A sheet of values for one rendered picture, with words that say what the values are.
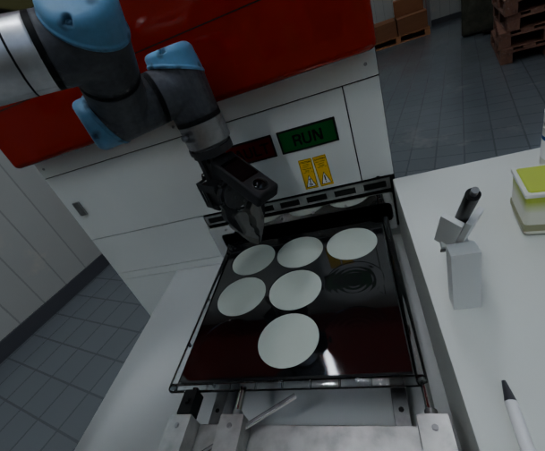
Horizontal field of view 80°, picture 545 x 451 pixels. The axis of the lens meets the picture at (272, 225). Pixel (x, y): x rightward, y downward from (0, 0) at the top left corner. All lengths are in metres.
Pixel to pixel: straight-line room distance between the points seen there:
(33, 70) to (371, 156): 0.55
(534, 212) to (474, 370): 0.23
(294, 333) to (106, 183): 0.59
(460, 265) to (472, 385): 0.12
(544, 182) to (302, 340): 0.39
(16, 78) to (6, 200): 2.62
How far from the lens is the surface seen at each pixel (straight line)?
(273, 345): 0.54
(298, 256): 0.68
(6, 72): 0.42
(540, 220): 0.54
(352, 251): 0.65
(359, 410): 0.55
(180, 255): 0.93
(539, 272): 0.50
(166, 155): 0.78
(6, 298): 3.04
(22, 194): 3.06
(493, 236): 0.55
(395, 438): 0.46
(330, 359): 0.50
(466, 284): 0.42
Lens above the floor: 1.31
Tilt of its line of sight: 30 degrees down
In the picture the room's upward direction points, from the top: 22 degrees counter-clockwise
